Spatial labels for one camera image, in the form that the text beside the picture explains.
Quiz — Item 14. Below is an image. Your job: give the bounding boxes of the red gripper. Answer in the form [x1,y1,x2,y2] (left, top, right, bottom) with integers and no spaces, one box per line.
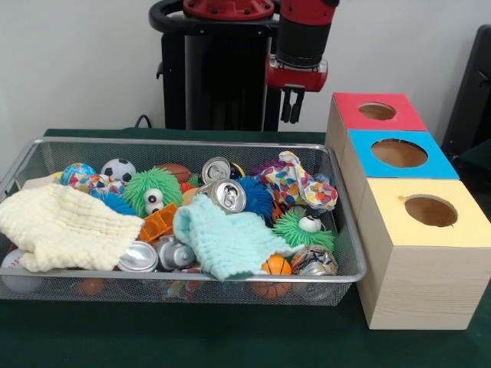
[265,55,329,124]

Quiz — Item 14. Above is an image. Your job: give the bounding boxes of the black and silver drink can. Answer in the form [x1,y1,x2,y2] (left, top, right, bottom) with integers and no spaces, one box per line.
[201,156,242,184]

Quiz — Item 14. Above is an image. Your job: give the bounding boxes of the wooden box with three holes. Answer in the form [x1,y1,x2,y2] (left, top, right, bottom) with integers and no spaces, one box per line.
[325,91,491,331]

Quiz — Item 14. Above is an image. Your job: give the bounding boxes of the small green puffer toy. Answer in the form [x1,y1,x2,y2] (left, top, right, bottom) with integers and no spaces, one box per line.
[272,209,335,248]

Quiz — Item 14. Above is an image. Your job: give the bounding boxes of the mint green knitted cloth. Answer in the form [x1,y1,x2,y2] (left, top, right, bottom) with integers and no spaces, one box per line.
[173,193,306,282]

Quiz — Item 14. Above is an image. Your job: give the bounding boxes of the large green puffer toy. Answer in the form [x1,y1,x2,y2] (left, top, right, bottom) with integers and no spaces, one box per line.
[123,166,184,219]

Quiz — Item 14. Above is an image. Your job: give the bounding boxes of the small orange basketball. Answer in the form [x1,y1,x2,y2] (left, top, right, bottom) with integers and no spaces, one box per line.
[261,253,292,276]

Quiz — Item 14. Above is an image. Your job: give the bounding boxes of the orange plastic toy crate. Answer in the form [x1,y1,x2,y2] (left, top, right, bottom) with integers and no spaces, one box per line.
[137,202,180,245]

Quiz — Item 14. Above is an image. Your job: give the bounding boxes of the black upright panel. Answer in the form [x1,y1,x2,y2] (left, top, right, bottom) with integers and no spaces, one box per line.
[440,25,491,156]

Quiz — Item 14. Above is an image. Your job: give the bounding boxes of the black and white soccer ball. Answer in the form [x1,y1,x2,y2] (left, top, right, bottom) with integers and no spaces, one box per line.
[100,158,137,183]

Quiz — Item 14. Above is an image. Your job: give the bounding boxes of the dark green side cloth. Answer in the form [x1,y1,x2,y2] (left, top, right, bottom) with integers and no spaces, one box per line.
[450,137,491,219]

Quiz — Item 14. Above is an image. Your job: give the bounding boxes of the globe print ball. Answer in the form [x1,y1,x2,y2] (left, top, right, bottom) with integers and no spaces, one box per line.
[60,163,97,187]

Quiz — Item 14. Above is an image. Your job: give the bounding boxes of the dark green table cloth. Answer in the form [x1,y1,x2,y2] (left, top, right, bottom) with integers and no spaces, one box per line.
[0,128,491,368]

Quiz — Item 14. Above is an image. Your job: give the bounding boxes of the cream knitted cloth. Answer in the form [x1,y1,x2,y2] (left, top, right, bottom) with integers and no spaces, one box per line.
[0,182,145,273]

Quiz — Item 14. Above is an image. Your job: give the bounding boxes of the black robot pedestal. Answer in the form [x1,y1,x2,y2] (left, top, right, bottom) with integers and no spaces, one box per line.
[148,0,308,133]

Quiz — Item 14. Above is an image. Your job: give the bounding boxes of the silver wire mesh bin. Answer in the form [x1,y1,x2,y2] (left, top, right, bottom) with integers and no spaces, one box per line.
[0,136,367,307]

